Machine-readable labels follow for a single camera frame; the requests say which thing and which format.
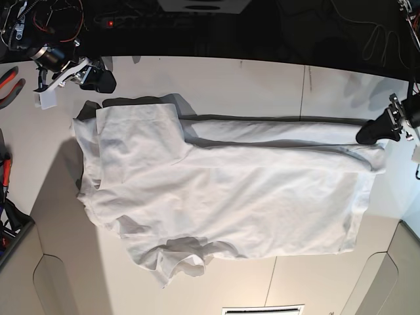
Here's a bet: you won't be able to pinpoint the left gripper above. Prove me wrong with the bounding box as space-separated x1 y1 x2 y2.
356 93 419 144

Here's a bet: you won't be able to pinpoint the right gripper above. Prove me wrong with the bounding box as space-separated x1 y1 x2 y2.
34 57 117 93

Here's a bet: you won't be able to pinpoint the white t-shirt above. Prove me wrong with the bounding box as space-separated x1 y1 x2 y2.
73 103 385 285

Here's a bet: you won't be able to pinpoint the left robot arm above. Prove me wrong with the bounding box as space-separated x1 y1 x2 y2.
356 1 419 145

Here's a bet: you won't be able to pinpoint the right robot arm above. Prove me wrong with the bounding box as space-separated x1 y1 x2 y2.
1 1 117 94

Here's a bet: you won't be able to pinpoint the black power strip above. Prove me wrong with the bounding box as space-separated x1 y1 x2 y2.
93 15 195 30

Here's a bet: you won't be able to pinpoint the red grey pliers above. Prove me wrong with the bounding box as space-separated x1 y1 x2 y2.
0 66 26 110

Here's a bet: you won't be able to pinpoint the white device top centre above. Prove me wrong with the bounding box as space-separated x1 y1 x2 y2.
158 0 251 14

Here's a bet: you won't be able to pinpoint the black bin with tools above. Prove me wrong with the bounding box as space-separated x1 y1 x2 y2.
1 199 35 266

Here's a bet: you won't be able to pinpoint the red handled tool left edge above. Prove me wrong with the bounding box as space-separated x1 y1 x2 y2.
0 127 13 211

